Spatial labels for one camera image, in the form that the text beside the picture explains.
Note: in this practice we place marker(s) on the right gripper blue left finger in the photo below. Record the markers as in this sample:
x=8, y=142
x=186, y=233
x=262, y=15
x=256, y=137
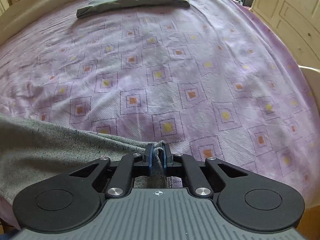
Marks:
x=148, y=160

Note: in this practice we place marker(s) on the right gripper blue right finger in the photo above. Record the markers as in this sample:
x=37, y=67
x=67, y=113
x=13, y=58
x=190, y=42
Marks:
x=166, y=159

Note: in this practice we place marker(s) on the grey speckled pants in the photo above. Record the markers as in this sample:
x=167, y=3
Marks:
x=34, y=150

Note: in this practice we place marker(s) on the purple patterned bed sheet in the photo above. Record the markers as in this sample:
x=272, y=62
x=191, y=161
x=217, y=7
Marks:
x=214, y=80

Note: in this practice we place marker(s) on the cream wooden wardrobe door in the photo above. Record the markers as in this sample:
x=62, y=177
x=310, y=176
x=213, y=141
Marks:
x=296, y=22

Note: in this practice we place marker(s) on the cream bed frame corner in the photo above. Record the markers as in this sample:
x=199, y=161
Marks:
x=312, y=76

